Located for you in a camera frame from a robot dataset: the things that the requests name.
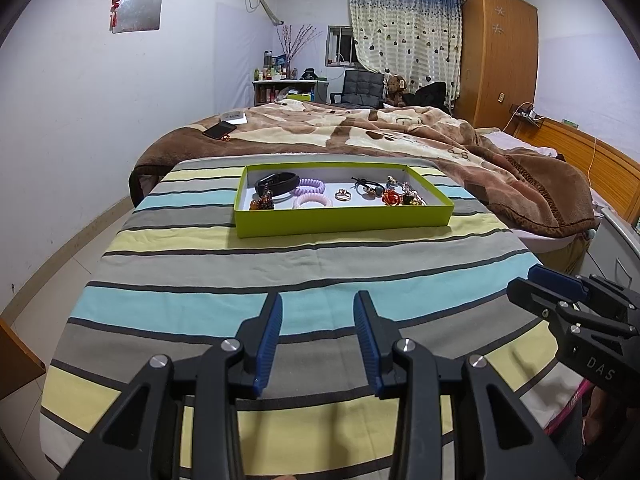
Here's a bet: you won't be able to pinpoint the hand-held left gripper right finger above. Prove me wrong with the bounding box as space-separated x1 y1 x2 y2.
353 290 576 480

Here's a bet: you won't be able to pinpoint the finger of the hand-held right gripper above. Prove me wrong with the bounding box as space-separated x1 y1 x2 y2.
507 264 593 322
542 300 640 343

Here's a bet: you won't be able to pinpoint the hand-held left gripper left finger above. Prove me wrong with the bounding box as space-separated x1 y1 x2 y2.
60 291 284 480

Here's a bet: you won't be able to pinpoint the green shallow cardboard box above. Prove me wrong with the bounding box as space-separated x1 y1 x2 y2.
233 161 456 239

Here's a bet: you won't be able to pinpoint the brown beaded bracelet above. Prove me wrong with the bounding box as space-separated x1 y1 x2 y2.
249 187 276 211

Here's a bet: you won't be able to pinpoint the pink spiral hair tie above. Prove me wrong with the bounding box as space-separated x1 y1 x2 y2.
292 192 333 209

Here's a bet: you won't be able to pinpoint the black smart band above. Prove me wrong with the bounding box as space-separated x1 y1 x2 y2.
254 172 301 198

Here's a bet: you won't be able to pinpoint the person's right forearm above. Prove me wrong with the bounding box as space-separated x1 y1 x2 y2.
580 385 640 480

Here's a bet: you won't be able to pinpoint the striped cloth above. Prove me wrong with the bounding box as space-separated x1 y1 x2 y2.
39 157 571 480

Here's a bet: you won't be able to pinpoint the white bedside cabinet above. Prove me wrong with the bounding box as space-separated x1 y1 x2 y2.
585 205 640 291

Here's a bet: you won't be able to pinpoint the wooden headboard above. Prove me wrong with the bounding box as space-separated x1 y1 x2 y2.
512 117 640 226

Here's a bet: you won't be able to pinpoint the brown plush blanket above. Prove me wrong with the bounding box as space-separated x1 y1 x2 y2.
129 100 598 238

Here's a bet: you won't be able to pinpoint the black smartphone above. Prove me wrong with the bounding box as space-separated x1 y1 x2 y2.
202 121 237 140

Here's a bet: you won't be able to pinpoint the black clothing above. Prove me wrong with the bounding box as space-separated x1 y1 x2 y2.
402 81 453 111

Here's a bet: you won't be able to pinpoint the wooden wardrobe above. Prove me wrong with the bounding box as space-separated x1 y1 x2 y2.
452 0 540 131

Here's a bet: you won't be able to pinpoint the brown teddy bear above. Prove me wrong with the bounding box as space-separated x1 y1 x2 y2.
385 75 408 107

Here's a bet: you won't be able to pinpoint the wooden furniture corner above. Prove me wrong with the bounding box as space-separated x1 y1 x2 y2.
0 317 46 401

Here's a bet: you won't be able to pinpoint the white shelf desk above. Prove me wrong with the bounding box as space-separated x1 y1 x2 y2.
251 77 331 106

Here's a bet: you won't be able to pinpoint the grey chair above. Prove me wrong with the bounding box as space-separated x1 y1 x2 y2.
327 70 386 110

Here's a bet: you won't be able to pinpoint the group of bottles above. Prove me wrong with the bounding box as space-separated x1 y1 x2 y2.
252 50 301 81

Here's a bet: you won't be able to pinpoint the patterned curtain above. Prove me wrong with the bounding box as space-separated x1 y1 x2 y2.
348 0 463 106

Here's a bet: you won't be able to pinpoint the window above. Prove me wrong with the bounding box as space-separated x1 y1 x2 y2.
327 25 361 67

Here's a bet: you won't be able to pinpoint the pink blossom branches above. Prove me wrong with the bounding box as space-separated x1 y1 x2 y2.
277 24 323 68

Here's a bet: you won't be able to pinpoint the black hair tie with bead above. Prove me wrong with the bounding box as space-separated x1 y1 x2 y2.
351 176 386 197

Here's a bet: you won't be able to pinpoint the purple spiral hair tie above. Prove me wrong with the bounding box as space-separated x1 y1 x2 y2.
290 177 326 197

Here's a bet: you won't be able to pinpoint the white cable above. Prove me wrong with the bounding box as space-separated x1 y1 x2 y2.
502 105 526 133

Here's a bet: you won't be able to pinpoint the silver wall sheet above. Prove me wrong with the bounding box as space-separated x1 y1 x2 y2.
111 0 164 33

